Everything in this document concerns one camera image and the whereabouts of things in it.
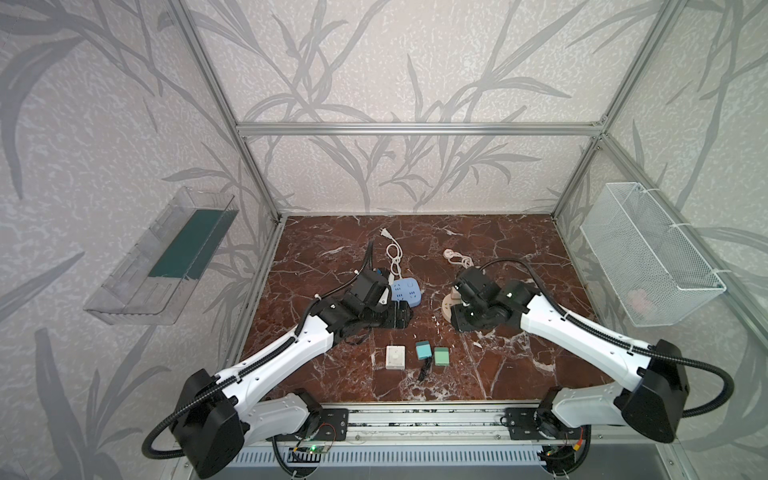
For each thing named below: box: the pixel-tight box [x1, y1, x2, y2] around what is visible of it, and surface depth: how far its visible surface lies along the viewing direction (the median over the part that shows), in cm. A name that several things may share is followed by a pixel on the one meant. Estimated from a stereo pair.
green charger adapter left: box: [434, 346, 449, 367], surface depth 84 cm
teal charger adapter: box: [416, 340, 432, 360], surface depth 86 cm
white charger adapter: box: [386, 345, 406, 370], surface depth 84 cm
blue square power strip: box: [391, 278, 422, 308], surface depth 98 cm
